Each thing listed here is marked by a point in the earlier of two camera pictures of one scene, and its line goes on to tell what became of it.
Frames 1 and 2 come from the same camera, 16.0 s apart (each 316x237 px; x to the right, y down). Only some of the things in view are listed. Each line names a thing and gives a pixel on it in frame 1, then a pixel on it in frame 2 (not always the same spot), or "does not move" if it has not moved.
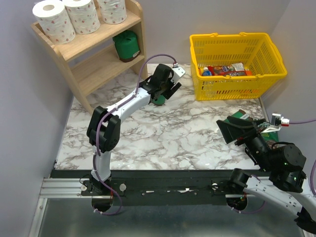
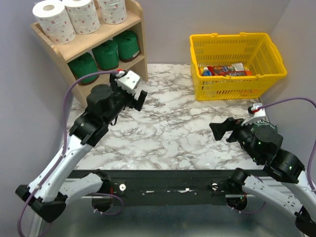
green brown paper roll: x=126 y=43 does not move
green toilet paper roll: x=158 y=100 -> x=107 y=55
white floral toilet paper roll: x=54 y=19 does not move
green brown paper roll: x=242 y=114 -> x=84 y=65
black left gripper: x=173 y=90 -> x=138 y=103
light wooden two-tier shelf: x=93 y=59 does not move
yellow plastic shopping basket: x=233 y=65 does not move
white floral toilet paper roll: x=113 y=12 does not move
